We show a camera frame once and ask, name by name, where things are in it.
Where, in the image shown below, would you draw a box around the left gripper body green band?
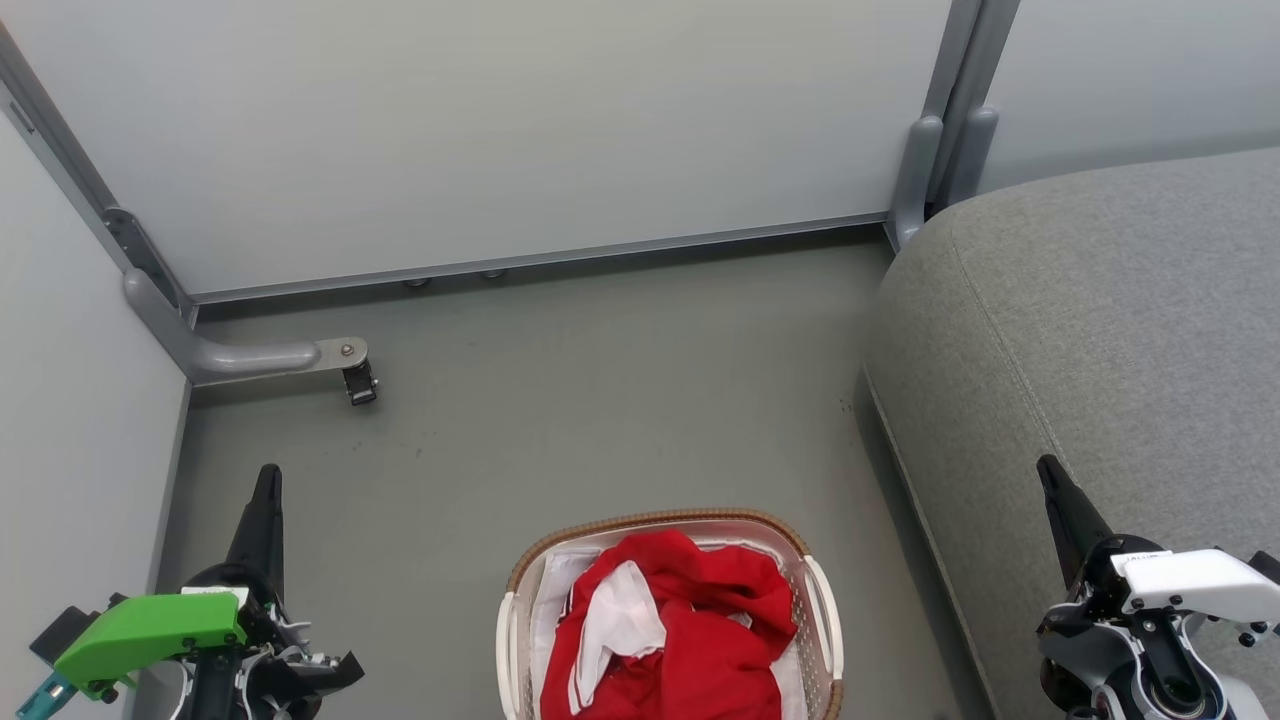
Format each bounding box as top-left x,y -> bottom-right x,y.
30,563 -> 301,703

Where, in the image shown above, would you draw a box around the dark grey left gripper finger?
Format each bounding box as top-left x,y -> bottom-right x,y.
226,463 -> 287,603

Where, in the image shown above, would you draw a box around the grey partition foot bracket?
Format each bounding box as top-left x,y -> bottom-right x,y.
123,268 -> 370,387

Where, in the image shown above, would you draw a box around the grey fabric sofa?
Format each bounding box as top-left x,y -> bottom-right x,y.
863,147 -> 1280,720

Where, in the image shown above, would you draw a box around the grey partition corner posts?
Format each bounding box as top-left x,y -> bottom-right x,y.
884,0 -> 1023,252

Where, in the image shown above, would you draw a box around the red garment with white sleeve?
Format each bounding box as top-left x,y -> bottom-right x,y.
567,529 -> 800,663

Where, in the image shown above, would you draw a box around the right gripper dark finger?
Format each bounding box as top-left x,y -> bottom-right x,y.
1036,454 -> 1114,591

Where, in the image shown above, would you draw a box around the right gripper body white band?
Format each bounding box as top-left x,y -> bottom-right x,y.
1073,534 -> 1280,627

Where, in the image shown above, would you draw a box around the white laundry basket brown rim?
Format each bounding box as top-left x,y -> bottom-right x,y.
495,508 -> 846,720

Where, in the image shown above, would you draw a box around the grey partition side frame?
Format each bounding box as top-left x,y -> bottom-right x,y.
0,25 -> 196,326

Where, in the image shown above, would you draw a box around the grey partition bottom rail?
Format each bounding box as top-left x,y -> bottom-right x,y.
188,212 -> 891,307

